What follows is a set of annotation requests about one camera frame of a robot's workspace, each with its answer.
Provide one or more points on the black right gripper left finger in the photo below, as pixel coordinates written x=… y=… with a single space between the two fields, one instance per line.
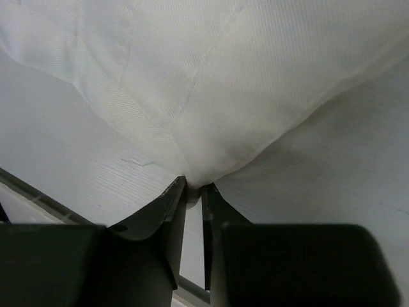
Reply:
x=148 y=249

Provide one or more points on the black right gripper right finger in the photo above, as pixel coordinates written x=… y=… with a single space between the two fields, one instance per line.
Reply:
x=217 y=213

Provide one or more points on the white pleated skirt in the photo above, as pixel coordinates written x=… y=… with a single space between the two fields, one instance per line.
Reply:
x=205 y=89

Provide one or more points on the aluminium table front rail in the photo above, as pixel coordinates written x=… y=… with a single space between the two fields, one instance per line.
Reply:
x=188 y=293

